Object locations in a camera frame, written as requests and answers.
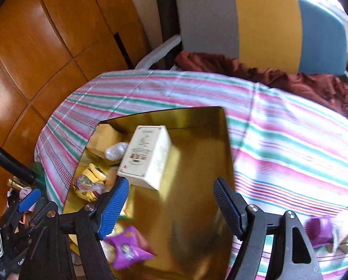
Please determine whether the wooden wardrobe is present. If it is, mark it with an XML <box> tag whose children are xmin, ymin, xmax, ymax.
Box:
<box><xmin>0</xmin><ymin>0</ymin><xmax>151</xmax><ymax>207</ymax></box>

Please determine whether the white cream tea box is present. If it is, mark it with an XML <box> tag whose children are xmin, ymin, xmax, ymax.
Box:
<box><xmin>117</xmin><ymin>125</ymin><xmax>171</xmax><ymax>190</ymax></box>

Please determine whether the grey yellow blue armchair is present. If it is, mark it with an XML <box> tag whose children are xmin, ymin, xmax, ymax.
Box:
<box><xmin>137</xmin><ymin>0</ymin><xmax>348</xmax><ymax>82</ymax></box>

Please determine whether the gold tin box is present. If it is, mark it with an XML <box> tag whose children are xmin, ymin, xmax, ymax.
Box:
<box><xmin>62</xmin><ymin>106</ymin><xmax>236</xmax><ymax>280</ymax></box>

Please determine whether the white plastic bag ball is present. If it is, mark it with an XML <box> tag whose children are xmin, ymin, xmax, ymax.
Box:
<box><xmin>104</xmin><ymin>142</ymin><xmax>129</xmax><ymax>161</ymax></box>

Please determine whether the cream sock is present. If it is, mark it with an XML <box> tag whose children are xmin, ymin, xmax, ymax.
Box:
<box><xmin>331</xmin><ymin>211</ymin><xmax>348</xmax><ymax>253</ymax></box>

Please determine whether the black rolled mat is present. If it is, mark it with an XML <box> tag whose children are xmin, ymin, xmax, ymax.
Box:
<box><xmin>155</xmin><ymin>0</ymin><xmax>183</xmax><ymax>70</ymax></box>

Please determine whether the striped bed cover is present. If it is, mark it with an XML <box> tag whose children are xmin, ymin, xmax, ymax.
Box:
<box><xmin>33</xmin><ymin>69</ymin><xmax>348</xmax><ymax>280</ymax></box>

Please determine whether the dark red blanket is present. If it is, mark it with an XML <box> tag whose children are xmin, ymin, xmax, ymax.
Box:
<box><xmin>175</xmin><ymin>51</ymin><xmax>348</xmax><ymax>119</ymax></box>

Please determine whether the purple snack packet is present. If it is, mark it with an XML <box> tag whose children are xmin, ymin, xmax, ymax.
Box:
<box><xmin>104</xmin><ymin>226</ymin><xmax>155</xmax><ymax>270</ymax></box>
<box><xmin>304</xmin><ymin>215</ymin><xmax>333</xmax><ymax>249</ymax></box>

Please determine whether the yellow sponge block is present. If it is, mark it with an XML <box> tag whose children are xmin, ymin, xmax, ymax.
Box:
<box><xmin>86</xmin><ymin>124</ymin><xmax>123</xmax><ymax>159</ymax></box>

